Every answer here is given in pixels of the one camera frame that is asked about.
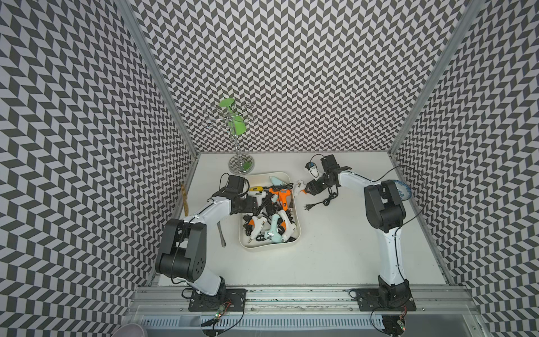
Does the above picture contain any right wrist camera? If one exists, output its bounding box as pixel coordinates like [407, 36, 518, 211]
[305, 161, 319, 178]

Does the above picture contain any yellow hot glue gun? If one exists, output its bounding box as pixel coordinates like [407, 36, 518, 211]
[248, 186, 264, 195]

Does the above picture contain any orange hot glue gun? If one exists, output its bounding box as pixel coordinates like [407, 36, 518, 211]
[269, 188, 292, 211]

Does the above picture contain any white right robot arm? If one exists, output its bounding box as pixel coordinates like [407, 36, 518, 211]
[305, 154, 411, 309]

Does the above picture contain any small white glue gun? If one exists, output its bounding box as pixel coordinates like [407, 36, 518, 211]
[293, 180, 306, 197]

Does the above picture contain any white glue gun grey handle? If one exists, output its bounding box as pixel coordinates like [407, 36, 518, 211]
[248, 215, 268, 244]

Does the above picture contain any white glue gun orange trigger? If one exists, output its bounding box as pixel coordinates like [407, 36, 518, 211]
[277, 210, 296, 242]

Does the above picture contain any blue white ceramic bowl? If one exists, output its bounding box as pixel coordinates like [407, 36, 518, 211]
[393, 180, 412, 201]

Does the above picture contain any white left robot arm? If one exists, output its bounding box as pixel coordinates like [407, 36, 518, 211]
[155, 175, 250, 297]

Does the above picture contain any mint green glue gun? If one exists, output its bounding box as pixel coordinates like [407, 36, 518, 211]
[269, 176, 287, 186]

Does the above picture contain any metal spoon on table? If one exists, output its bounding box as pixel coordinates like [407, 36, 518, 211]
[217, 222, 227, 247]

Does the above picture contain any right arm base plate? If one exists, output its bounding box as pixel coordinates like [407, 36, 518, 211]
[354, 288, 417, 312]

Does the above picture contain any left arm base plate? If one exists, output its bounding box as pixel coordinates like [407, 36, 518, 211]
[188, 288, 247, 313]

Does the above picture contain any cream plastic storage box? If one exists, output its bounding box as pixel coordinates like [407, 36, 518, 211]
[239, 172, 301, 251]

